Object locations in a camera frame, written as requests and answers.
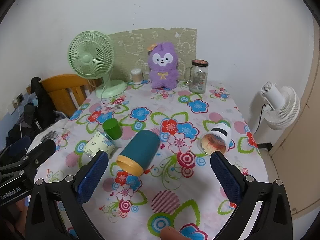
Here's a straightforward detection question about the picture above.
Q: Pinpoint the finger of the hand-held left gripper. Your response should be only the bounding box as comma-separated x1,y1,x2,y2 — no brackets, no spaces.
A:
0,138,56,180

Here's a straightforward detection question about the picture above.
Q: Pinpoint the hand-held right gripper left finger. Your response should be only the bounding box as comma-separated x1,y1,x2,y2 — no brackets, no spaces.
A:
24,151,109,240

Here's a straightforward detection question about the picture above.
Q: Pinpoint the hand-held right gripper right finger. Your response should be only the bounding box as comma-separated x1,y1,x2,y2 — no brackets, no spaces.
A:
210,151,293,240

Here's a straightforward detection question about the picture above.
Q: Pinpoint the teal cup with yellow rim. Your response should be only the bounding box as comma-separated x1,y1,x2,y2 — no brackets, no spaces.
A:
117,129,161,177

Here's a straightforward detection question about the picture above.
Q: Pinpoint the clear printed plastic cup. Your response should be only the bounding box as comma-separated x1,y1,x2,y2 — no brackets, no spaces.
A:
82,131,116,160

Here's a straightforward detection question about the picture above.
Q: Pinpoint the white stained cup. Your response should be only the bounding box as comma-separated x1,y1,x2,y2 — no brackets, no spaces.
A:
197,122,233,157

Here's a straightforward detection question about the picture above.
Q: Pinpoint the small green cup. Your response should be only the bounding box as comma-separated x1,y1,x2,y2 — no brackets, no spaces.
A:
102,119,123,140

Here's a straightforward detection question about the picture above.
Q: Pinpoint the person's right hand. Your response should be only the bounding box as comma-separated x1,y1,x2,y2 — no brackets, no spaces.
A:
160,226,187,240

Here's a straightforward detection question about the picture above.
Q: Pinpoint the dark clothes pile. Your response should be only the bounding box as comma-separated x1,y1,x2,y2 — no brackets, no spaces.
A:
0,120,34,167

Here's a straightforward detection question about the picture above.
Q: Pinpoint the black clothing on chair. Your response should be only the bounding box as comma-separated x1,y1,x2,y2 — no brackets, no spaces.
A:
23,77,57,141

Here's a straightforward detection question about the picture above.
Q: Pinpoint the wooden chair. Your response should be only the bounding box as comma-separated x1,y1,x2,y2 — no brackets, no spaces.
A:
26,74,103,117

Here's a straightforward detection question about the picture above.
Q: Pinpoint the floral tablecloth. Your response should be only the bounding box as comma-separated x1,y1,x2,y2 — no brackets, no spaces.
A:
26,80,272,240

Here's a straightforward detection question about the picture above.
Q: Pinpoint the white standing fan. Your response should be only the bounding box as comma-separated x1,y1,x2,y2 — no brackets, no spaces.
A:
260,81,301,131

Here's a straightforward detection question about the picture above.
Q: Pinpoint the glass jar with lid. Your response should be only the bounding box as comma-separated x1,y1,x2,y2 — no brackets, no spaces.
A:
189,59,209,94

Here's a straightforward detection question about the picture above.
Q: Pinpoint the green desk fan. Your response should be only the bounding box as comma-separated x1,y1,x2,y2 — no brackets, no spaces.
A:
68,30,128,99

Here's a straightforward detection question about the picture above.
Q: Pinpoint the cotton swab container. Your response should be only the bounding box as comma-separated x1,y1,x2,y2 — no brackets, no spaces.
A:
131,68,143,85

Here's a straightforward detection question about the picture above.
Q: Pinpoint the purple plush toy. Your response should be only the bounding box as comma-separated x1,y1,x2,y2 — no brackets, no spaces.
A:
147,42,180,90

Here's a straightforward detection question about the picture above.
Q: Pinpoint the wall socket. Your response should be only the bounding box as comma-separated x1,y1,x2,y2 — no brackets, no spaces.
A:
7,93,25,116

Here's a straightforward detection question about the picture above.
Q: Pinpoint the black fan cable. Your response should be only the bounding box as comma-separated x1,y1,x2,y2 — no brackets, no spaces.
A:
255,103,266,135

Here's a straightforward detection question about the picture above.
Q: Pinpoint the white fan cord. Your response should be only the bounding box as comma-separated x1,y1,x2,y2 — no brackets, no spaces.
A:
99,96,122,111

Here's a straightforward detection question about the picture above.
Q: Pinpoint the green patterned wall sheet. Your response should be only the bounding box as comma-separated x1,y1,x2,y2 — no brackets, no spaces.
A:
108,27,198,82

